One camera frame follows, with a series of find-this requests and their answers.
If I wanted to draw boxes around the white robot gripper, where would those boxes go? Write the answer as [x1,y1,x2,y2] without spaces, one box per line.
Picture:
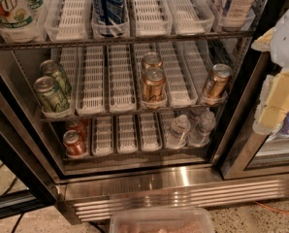
[251,9,289,135]

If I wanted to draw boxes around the clear water bottle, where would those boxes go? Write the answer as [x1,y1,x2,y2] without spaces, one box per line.
[166,115,191,150]
[188,111,216,148]

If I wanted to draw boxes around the white labelled bottle right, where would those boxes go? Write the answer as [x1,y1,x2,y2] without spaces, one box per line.
[220,0,254,31]

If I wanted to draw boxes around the fridge glass door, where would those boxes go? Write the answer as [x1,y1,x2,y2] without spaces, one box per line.
[220,51,289,180]

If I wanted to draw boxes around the stainless fridge base grille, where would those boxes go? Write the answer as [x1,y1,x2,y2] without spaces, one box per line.
[55,166,289,224]

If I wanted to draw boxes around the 7UP bottle front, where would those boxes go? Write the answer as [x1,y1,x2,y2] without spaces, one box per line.
[0,0,38,43]

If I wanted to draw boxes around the gold soda can right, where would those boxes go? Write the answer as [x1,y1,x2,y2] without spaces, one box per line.
[202,64,233,99]

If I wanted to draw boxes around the gold soda can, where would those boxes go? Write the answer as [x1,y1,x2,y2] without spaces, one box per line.
[142,52,163,70]
[142,68,166,103]
[202,64,233,99]

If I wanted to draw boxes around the gold soda can rear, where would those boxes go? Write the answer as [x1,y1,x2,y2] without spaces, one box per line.
[142,52,163,70]

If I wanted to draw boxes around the gold soda can front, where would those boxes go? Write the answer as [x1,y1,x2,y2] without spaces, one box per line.
[142,68,166,103]

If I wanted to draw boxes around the clear plastic food container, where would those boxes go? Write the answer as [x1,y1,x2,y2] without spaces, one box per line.
[110,208,215,233]

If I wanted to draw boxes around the orange soda can rear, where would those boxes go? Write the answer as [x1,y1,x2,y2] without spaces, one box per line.
[65,118,87,139]

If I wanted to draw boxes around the orange soda can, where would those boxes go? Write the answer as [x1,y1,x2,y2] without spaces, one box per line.
[65,118,87,139]
[63,130,86,157]

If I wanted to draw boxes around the orange soda can front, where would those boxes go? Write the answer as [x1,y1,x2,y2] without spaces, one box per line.
[63,130,86,157]

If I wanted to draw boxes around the green soda can rear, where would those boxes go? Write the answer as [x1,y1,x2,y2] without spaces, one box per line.
[40,59,72,98]

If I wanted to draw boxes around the green soda can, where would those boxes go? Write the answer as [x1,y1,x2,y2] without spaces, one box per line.
[33,76,70,113]
[40,59,72,98]

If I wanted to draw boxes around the green soda can front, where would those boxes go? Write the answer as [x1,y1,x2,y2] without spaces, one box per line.
[33,76,70,113]

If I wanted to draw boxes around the orange cable on floor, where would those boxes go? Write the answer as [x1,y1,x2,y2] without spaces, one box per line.
[254,200,289,216]

